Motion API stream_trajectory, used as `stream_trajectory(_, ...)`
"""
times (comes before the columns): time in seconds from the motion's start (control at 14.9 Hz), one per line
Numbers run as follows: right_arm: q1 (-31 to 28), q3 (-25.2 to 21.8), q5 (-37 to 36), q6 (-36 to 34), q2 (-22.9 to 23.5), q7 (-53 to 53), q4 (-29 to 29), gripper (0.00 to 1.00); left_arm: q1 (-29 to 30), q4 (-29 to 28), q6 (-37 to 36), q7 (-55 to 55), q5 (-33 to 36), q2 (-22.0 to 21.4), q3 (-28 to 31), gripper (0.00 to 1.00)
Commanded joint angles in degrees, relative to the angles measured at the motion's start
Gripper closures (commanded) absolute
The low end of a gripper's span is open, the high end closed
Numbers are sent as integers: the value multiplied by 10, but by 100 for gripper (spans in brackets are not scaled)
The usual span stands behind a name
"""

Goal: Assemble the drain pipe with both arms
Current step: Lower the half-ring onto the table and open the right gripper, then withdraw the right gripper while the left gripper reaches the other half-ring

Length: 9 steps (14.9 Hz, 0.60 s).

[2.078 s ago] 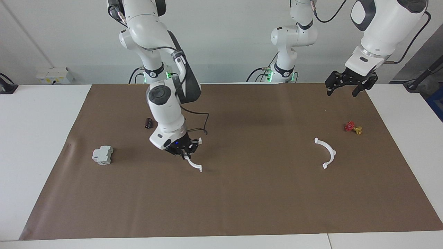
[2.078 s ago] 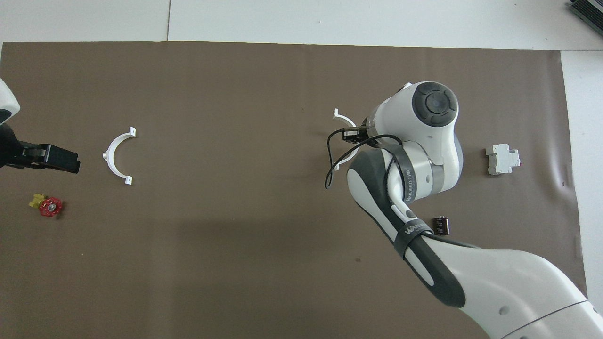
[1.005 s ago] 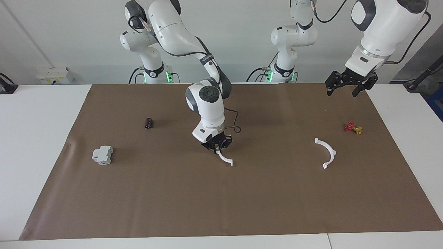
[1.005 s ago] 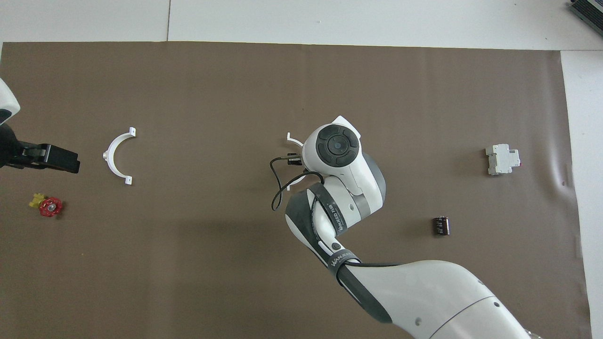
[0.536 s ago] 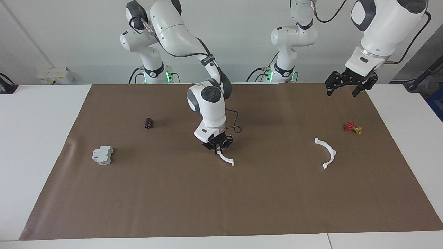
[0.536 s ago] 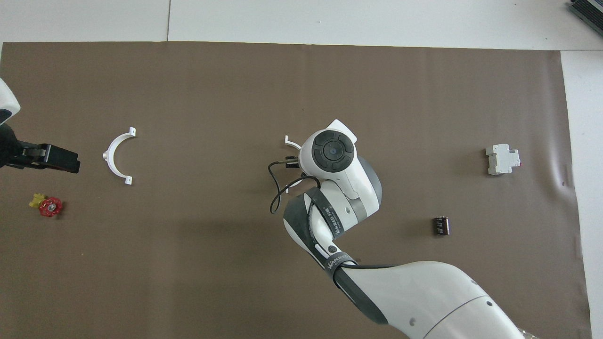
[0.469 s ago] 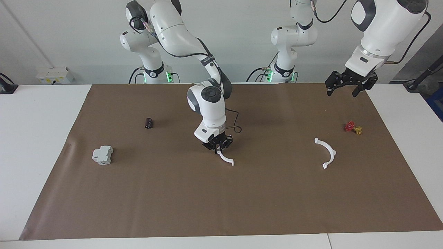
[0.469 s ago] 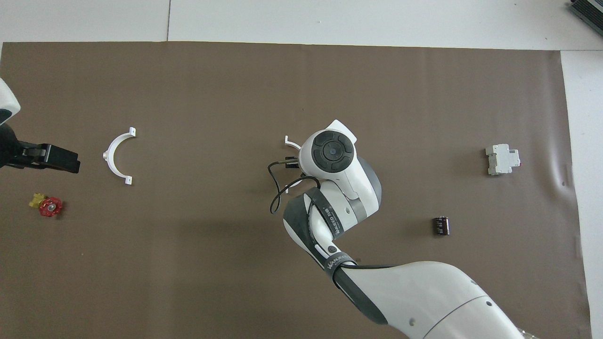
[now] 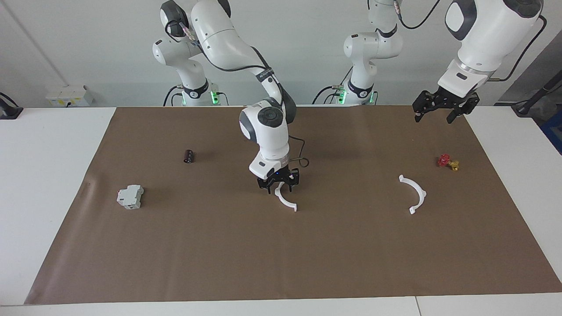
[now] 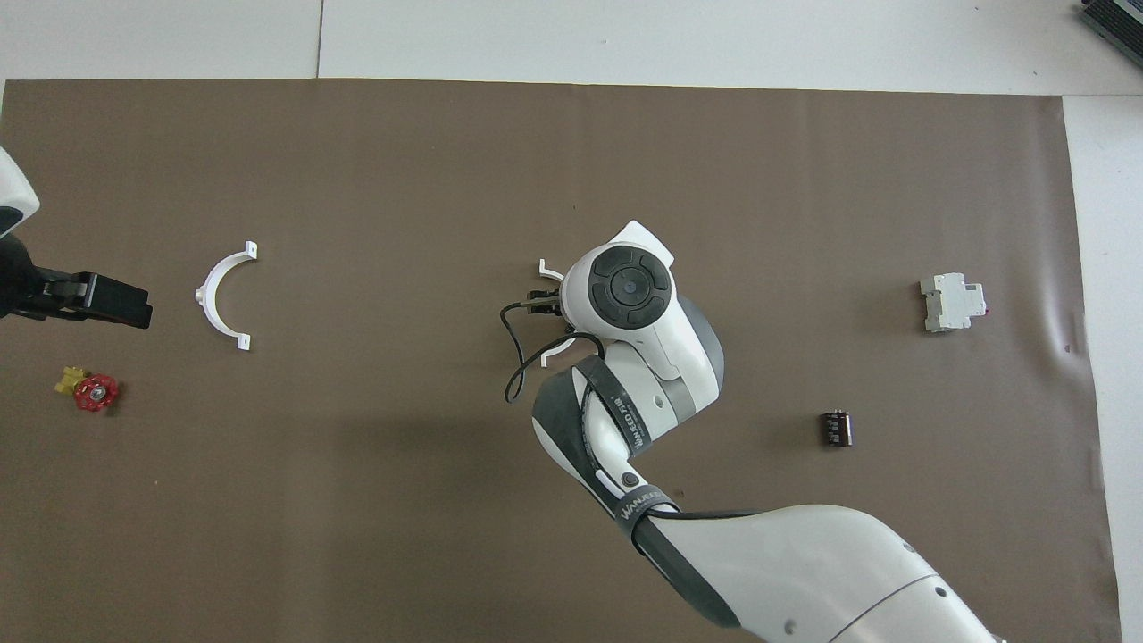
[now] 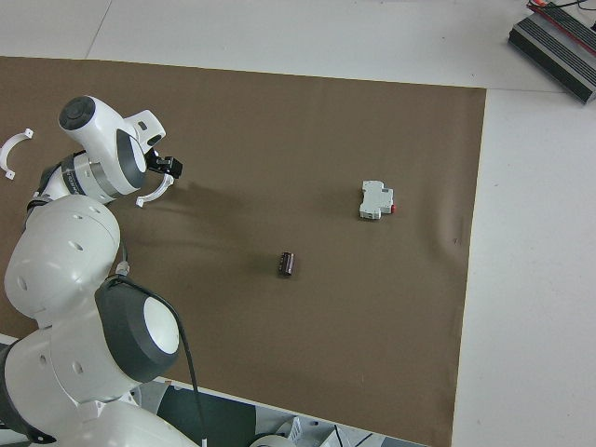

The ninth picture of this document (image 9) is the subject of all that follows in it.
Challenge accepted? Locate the white half ring clamp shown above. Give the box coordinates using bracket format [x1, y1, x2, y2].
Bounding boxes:
[274, 181, 298, 212]
[399, 175, 427, 215]

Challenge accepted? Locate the brown paper mat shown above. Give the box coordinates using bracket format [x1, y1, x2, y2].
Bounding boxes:
[24, 104, 562, 305]

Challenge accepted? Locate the dark grey partition panel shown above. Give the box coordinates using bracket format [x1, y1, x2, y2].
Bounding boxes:
[494, 31, 562, 107]

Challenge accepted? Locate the black stand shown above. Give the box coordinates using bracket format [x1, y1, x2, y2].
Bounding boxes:
[512, 70, 562, 117]

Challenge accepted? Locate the blue box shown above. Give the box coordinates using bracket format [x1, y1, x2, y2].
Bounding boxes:
[540, 112, 562, 155]

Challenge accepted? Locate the white circuit breaker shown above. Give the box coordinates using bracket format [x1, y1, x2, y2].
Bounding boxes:
[116, 185, 144, 210]

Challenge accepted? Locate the white power strip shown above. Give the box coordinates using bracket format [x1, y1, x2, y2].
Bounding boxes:
[45, 85, 95, 108]

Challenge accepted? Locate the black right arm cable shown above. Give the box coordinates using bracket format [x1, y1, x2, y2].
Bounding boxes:
[165, 20, 310, 169]

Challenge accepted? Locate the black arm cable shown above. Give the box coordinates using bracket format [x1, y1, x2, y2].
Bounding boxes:
[165, 20, 310, 169]
[394, 0, 547, 82]

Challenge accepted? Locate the red handle brass valve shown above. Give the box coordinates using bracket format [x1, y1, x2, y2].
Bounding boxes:
[437, 154, 460, 172]

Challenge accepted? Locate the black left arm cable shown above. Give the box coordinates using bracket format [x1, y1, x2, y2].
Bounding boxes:
[394, 0, 547, 82]

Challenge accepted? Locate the black left base cable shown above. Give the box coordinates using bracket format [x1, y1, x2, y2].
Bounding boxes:
[312, 85, 343, 105]

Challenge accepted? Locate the black base cable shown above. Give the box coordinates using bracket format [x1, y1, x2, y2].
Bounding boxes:
[163, 85, 184, 107]
[312, 85, 343, 105]

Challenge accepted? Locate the black right base cable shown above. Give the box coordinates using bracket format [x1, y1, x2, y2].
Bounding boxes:
[163, 85, 184, 107]

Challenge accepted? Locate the black clamp mount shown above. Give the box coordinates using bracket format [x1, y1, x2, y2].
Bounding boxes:
[0, 91, 24, 120]

